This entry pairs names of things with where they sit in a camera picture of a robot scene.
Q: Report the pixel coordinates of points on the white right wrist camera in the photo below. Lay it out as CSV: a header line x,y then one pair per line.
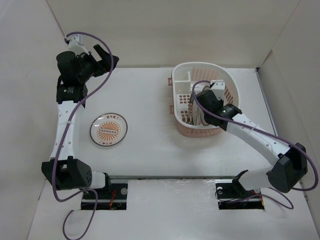
x,y
218,88

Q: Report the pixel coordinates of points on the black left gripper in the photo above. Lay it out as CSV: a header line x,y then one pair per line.
x,y
106,57

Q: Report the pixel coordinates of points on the red lettered white plate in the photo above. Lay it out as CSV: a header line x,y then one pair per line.
x,y
200,117

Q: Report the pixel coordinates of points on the white pink dish rack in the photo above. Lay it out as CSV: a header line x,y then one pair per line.
x,y
182,79

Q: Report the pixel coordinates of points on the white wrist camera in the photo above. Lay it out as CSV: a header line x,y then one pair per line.
x,y
218,88
75,42

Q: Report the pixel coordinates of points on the orange sunburst white plate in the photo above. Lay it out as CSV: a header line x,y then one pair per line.
x,y
108,129

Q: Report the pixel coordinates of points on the green rimmed white plate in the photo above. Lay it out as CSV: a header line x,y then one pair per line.
x,y
192,111

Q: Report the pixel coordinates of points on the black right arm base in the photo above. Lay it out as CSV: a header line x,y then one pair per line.
x,y
231,195

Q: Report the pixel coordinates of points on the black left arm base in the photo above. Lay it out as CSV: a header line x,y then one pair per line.
x,y
113,200

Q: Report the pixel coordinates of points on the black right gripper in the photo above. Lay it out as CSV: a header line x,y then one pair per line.
x,y
221,101

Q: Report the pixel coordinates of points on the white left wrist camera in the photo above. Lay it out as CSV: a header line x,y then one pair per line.
x,y
75,42

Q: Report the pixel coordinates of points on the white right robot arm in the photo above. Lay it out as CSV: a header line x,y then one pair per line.
x,y
287,163

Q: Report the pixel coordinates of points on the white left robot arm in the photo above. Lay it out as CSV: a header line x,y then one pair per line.
x,y
64,170

